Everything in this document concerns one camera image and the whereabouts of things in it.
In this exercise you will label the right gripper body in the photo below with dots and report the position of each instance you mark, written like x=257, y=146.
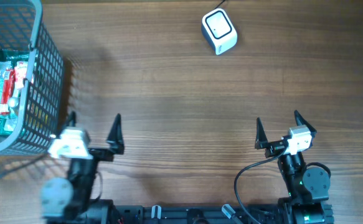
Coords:
x=274, y=148

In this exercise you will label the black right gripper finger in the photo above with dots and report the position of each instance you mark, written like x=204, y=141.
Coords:
x=261, y=141
x=301, y=121

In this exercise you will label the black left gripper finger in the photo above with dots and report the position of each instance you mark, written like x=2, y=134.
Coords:
x=115, y=137
x=70, y=120

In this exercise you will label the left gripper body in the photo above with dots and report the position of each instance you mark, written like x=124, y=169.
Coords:
x=94, y=151

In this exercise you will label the green 3M sponge package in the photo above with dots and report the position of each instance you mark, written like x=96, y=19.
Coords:
x=9, y=122

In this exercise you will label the red white tube packet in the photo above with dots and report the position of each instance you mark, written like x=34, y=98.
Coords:
x=13, y=79

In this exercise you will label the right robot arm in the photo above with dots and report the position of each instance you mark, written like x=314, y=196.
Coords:
x=307, y=183

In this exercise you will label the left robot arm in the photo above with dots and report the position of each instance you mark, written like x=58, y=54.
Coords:
x=69, y=199

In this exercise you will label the white barcode scanner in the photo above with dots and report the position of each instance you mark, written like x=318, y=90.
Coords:
x=219, y=31

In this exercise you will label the grey plastic shopping basket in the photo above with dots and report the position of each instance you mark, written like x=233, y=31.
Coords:
x=22, y=29

